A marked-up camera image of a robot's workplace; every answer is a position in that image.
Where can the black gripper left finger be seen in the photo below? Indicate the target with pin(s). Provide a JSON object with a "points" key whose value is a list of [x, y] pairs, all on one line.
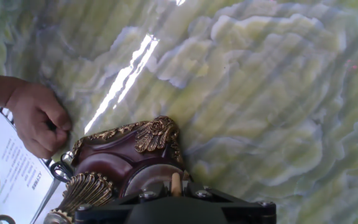
{"points": [[104, 214]]}

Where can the brass rotary dial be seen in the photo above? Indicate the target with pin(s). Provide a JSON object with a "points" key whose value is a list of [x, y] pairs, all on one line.
{"points": [[151, 175]]}

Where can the person right hand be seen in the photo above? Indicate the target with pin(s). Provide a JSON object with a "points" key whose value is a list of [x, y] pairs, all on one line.
{"points": [[37, 119]]}

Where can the green marble pattern mat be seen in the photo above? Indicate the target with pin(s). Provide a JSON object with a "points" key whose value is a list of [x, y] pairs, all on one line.
{"points": [[259, 109]]}

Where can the printed white paper sheet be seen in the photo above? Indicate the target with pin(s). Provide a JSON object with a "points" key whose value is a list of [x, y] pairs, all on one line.
{"points": [[17, 183]]}

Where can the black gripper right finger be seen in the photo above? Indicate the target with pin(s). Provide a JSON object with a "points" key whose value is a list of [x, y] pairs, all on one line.
{"points": [[250, 213]]}

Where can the thin wooden stick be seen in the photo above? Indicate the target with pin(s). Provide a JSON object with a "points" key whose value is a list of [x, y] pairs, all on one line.
{"points": [[176, 183]]}

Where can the maroon gold rotary phone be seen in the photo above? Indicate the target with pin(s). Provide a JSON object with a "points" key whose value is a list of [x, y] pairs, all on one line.
{"points": [[113, 155]]}

